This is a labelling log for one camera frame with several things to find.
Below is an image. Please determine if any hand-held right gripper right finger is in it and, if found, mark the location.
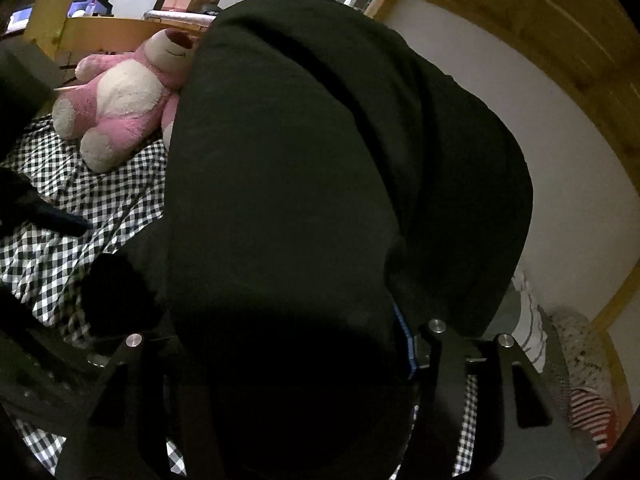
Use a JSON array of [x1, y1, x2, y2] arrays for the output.
[[391, 304, 602, 480]]

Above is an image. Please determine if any black white checkered bed sheet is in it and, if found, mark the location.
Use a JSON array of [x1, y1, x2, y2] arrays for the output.
[[0, 112, 481, 480]]

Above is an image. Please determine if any pink plush bear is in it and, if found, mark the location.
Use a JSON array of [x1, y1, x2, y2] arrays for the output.
[[52, 27, 197, 173]]

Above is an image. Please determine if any white striped cloth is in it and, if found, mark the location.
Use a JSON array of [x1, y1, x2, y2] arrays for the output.
[[510, 270, 551, 373]]

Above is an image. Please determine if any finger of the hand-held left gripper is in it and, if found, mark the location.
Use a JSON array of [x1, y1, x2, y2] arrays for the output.
[[0, 290, 111, 421], [0, 167, 93, 236]]

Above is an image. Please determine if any red striped cloth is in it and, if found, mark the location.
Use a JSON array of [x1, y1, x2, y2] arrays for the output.
[[567, 387, 623, 453]]

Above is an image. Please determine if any blue lit screen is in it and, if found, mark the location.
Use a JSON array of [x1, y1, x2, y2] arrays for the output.
[[5, 5, 37, 36]]

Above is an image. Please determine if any wooden bed frame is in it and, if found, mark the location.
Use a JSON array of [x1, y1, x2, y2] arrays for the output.
[[377, 0, 640, 411]]

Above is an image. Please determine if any yellow wooden bed rail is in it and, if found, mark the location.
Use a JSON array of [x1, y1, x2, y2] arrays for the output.
[[25, 0, 218, 56]]

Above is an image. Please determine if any speckled pillow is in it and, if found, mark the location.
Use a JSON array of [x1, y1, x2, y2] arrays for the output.
[[547, 307, 623, 396]]

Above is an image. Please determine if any dark hooded jacket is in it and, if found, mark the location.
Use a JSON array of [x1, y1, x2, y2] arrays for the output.
[[82, 0, 533, 480]]

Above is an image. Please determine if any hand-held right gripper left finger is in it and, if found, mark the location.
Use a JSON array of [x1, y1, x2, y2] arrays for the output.
[[54, 333, 212, 480]]

